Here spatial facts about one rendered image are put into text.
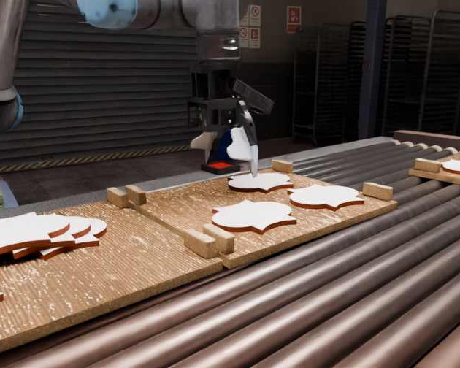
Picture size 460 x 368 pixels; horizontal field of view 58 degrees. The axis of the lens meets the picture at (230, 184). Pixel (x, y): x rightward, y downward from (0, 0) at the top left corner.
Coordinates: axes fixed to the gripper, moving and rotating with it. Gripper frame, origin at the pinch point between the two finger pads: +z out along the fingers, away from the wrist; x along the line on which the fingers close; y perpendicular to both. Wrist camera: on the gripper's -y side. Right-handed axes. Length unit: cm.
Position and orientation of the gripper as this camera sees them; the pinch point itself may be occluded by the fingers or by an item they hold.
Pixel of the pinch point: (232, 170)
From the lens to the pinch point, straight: 80.2
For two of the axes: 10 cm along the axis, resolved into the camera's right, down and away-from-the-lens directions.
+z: 0.4, 9.6, 2.9
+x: 6.0, 2.1, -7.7
